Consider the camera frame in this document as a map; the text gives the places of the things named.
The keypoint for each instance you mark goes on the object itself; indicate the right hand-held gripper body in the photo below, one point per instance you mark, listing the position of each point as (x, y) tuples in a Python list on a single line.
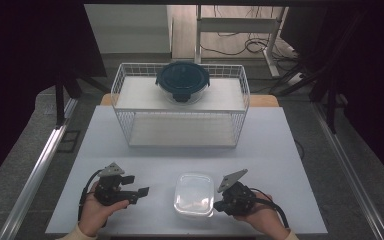
[(238, 200)]

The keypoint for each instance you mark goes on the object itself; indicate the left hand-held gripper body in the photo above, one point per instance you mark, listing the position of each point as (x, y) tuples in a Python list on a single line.
[(111, 191)]

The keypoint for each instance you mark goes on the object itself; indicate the white rectangular plastic container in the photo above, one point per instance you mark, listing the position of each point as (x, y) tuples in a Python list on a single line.
[(194, 195)]

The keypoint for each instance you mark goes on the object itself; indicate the round container with blue lid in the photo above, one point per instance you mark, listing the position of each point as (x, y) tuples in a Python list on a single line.
[(182, 78)]

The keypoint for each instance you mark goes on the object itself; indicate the person's left hand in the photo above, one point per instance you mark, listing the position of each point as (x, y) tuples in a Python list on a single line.
[(95, 213)]

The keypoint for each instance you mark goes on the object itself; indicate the person's right hand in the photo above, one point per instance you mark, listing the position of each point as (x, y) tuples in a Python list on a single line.
[(263, 216)]

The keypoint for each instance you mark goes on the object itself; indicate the wooden table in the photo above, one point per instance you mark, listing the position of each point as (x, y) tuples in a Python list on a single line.
[(263, 101)]

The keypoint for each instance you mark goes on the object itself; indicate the black metal stand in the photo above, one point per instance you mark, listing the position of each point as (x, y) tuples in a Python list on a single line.
[(330, 110), (60, 100)]

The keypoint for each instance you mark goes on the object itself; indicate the dark curtain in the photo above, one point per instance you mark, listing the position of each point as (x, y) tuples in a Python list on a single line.
[(20, 66), (373, 83)]

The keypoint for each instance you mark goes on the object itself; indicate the aluminium rail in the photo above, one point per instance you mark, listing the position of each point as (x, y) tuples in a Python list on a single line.
[(33, 180), (350, 180)]

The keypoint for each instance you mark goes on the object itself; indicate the white metal desk frame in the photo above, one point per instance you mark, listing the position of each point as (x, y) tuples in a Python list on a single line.
[(236, 25)]

